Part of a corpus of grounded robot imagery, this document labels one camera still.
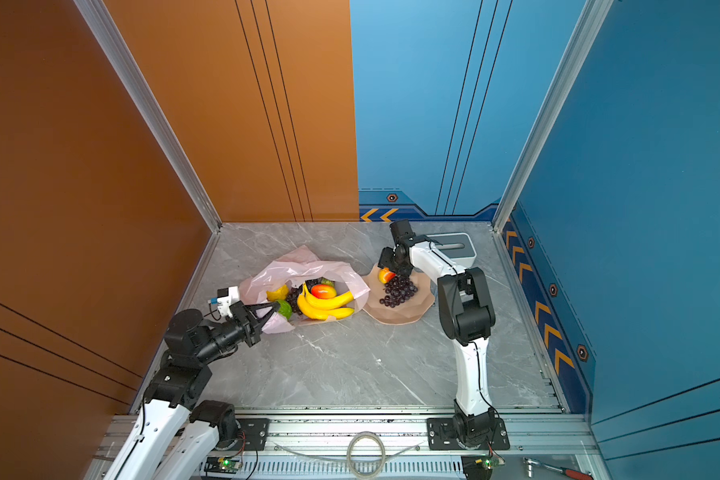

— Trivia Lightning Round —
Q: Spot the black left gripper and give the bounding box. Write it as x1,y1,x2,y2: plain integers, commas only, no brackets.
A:
197,301,279,369

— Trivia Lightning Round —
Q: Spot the dark purple grape bunch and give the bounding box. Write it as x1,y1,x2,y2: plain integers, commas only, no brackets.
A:
379,275,418,308

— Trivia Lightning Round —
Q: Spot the yellow banana bunch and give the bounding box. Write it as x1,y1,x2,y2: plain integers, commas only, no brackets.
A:
297,285,354,321

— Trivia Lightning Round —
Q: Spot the pink plastic bag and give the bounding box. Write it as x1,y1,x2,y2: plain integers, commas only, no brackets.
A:
240,246,370,334

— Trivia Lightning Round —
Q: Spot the red apple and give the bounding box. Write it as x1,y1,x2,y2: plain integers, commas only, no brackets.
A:
378,267,396,285

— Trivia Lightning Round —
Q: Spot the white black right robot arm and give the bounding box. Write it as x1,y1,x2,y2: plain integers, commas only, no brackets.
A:
378,220,510,450

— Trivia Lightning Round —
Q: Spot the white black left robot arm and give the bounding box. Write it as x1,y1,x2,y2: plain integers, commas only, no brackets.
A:
105,301,280,479

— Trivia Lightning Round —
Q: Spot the beige fruit plate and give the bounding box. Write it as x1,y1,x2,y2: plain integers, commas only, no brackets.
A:
363,266,435,326

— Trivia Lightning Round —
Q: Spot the white grey tissue box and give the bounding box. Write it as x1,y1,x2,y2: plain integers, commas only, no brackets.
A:
427,232,477,268

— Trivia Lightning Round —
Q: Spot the green circuit board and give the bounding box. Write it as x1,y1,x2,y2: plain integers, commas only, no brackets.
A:
202,456,244,475

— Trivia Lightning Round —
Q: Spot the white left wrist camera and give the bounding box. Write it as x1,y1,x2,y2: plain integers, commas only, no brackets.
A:
209,286,240,319

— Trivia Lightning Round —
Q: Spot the coiled clear cable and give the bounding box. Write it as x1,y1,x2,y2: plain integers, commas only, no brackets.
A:
272,431,424,480

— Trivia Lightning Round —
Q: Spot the aluminium front rail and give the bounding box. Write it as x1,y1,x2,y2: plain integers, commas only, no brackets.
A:
189,407,609,479

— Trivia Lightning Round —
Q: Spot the red handled tool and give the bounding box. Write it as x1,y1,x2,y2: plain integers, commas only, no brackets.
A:
522,457,593,480

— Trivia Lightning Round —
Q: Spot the aluminium corner post right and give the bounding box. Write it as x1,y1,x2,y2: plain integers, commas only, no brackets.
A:
491,0,614,233

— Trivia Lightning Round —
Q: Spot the aluminium corner post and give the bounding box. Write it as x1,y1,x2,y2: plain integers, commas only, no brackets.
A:
491,0,614,233
74,0,222,233

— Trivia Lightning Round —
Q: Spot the aluminium corner post left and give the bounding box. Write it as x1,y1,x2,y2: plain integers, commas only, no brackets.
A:
74,0,222,233

